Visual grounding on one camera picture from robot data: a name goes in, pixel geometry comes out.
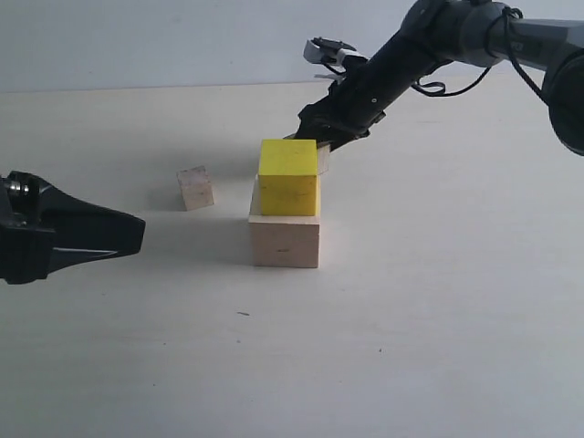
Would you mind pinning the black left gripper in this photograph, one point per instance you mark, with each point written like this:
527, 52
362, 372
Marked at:
65, 231

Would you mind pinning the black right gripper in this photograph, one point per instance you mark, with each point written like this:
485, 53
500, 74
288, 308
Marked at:
359, 101

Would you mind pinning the medium plain wooden cube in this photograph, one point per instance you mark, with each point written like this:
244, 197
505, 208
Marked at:
324, 159

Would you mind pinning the yellow painted wooden cube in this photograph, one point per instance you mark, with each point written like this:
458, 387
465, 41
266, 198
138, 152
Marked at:
288, 177

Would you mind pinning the large light wooden cube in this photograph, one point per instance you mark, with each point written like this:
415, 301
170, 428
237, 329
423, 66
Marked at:
284, 241

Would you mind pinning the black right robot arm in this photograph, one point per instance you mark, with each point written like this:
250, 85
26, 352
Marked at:
546, 53

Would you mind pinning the small wooden cube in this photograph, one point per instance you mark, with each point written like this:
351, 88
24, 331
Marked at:
196, 188

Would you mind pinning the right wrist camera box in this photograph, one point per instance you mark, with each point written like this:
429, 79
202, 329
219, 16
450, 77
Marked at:
337, 56

